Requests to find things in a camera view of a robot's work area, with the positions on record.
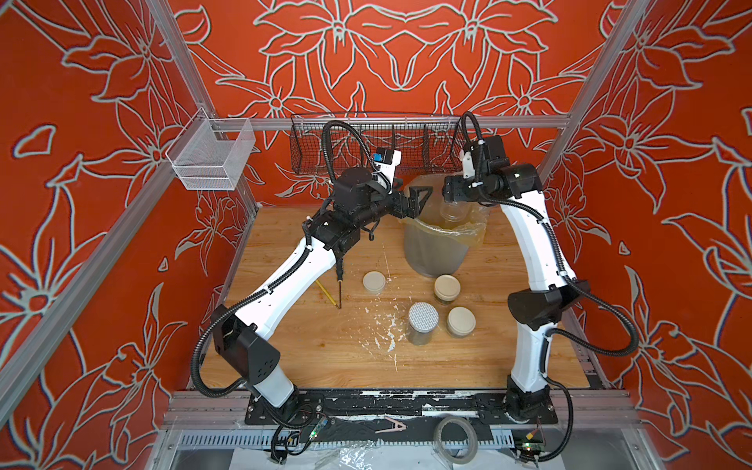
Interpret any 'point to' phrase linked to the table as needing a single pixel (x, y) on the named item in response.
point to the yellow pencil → (327, 294)
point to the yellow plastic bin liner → (472, 232)
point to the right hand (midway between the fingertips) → (460, 183)
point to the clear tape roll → (472, 442)
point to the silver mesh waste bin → (433, 252)
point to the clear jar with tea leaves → (454, 214)
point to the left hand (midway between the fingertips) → (418, 181)
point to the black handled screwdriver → (340, 277)
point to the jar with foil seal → (423, 319)
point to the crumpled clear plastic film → (350, 456)
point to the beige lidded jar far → (446, 289)
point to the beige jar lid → (374, 282)
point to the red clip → (399, 426)
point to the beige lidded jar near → (461, 322)
